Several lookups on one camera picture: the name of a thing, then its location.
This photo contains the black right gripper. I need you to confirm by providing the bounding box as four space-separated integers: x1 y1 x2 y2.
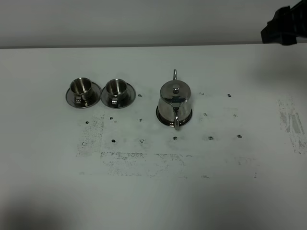
260 0 307 46

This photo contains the stainless steel teapot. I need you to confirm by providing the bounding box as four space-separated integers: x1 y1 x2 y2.
156 70 192 130

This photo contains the right steel saucer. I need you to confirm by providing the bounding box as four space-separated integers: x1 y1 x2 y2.
100 83 136 109

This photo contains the steel saucer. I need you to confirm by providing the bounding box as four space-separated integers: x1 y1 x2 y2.
65 82 102 109
100 83 136 109

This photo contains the right steel teacup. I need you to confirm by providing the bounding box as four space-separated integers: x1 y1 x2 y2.
106 79 127 106

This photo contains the steel teacup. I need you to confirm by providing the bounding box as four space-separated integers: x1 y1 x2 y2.
69 78 94 104
106 79 127 106

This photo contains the left steel saucer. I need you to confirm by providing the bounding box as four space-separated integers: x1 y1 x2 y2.
65 82 102 109

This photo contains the left steel teacup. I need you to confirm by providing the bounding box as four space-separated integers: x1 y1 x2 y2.
69 78 94 104

